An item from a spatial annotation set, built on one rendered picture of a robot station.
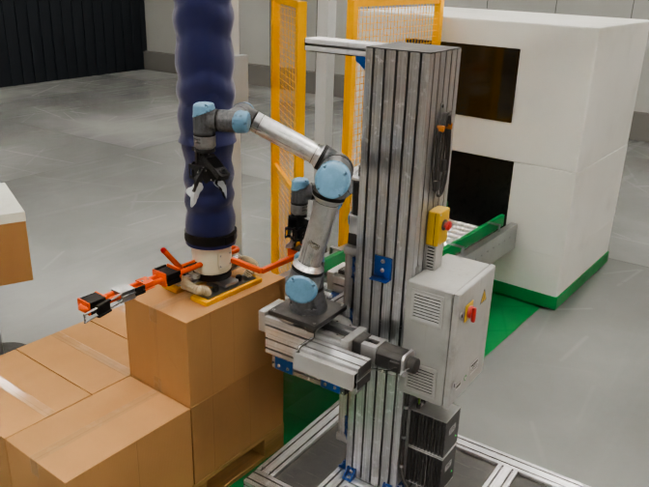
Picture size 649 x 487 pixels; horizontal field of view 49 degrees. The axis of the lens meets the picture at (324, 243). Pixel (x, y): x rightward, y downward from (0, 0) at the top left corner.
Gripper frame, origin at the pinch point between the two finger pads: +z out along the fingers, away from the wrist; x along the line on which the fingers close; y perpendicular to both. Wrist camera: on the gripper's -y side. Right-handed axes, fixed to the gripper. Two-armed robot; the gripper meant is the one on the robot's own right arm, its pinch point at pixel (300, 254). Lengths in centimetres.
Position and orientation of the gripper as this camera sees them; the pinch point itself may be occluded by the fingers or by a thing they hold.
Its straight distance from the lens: 318.5
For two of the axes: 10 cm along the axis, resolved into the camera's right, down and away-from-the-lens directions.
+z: -0.5, 9.3, 3.6
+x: 7.9, 2.6, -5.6
